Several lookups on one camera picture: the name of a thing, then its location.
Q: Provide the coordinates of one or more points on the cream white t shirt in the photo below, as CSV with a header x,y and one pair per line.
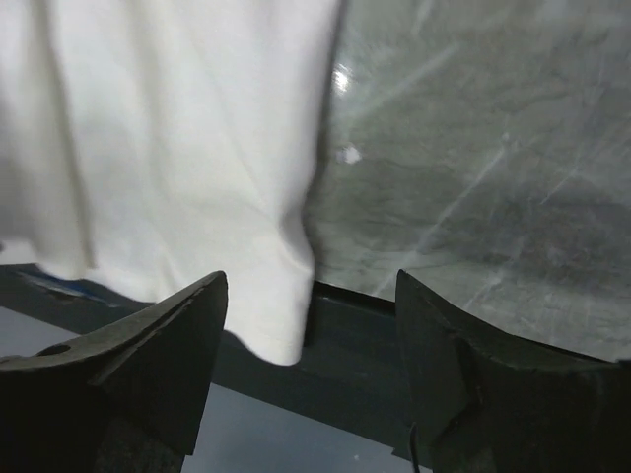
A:
x,y
146,144

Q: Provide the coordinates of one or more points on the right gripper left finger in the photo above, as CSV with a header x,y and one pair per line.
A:
x,y
128,397

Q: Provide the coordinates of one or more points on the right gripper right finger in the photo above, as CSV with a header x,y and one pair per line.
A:
x,y
484,400

